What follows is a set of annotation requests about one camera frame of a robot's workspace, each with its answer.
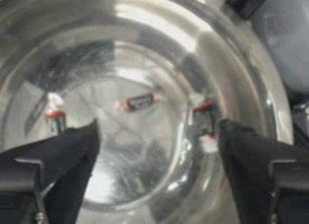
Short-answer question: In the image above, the steel bowl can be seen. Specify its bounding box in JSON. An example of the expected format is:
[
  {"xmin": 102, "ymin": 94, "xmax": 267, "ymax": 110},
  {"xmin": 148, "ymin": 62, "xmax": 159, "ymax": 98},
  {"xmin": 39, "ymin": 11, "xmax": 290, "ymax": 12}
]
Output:
[{"xmin": 0, "ymin": 0, "xmax": 294, "ymax": 224}]

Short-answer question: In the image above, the red white candy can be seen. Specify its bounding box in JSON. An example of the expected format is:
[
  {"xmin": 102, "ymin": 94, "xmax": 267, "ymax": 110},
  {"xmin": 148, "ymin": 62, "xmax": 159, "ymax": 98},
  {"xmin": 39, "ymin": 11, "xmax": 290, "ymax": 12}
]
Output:
[
  {"xmin": 188, "ymin": 93, "xmax": 220, "ymax": 154},
  {"xmin": 116, "ymin": 91, "xmax": 164, "ymax": 114}
]

